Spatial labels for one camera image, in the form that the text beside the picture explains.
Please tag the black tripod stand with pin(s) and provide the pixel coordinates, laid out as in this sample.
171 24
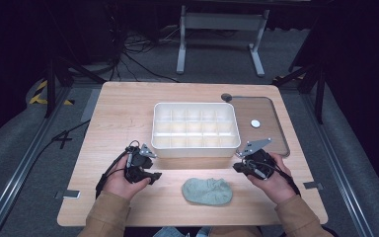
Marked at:
319 89
51 85

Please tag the person's legs in jeans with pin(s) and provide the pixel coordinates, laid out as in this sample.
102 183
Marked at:
177 232

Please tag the metal floor rail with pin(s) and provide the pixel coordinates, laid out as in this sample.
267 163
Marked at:
19 168
339 164

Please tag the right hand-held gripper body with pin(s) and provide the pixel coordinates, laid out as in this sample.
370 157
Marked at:
260 161

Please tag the person's right hand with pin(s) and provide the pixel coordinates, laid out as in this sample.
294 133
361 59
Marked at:
278 186

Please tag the person's left hand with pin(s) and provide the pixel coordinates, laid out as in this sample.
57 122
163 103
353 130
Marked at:
120 184

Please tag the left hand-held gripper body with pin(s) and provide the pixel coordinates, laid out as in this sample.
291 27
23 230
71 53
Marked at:
137 161

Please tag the white divided storage box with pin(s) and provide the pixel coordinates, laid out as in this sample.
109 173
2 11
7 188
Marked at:
195 130

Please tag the yellow black floor tape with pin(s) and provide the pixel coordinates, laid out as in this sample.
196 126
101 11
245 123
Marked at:
41 97

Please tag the grey tape piece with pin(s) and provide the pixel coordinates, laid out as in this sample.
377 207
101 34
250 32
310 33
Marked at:
68 194
313 185

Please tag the small white round disc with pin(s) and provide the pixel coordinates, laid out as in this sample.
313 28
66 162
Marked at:
255 123

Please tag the grey-green sock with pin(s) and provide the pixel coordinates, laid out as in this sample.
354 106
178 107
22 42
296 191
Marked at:
207 192

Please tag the white metal table frame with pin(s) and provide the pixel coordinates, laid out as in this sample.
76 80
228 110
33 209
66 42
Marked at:
222 21

